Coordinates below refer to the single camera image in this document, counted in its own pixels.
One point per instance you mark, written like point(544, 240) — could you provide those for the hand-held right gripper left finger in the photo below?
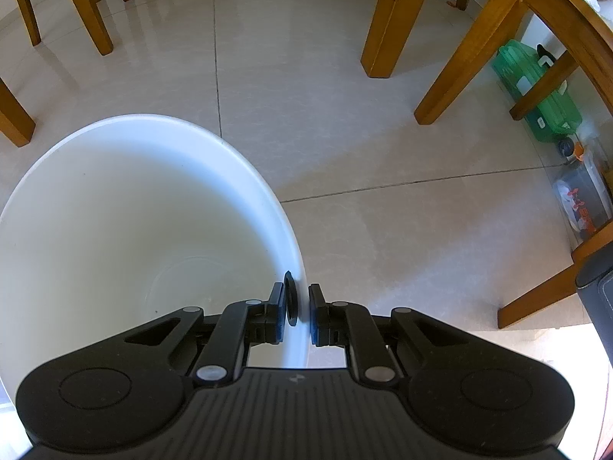
point(277, 328)

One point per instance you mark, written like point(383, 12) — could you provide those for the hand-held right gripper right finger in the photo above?
point(314, 331)

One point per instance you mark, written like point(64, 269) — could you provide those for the white plastic bin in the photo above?
point(119, 230)

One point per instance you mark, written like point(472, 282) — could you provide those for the wooden chair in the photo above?
point(550, 282)

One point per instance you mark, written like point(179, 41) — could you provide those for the dark grey padded seat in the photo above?
point(596, 292)

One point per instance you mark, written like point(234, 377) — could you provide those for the clear plastic storage box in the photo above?
point(582, 196)

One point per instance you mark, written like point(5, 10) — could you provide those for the black round cap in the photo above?
point(566, 147)

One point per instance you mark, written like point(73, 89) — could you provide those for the thick wooden table leg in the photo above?
point(392, 24)

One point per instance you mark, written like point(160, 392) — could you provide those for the green plastic case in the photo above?
point(550, 110)

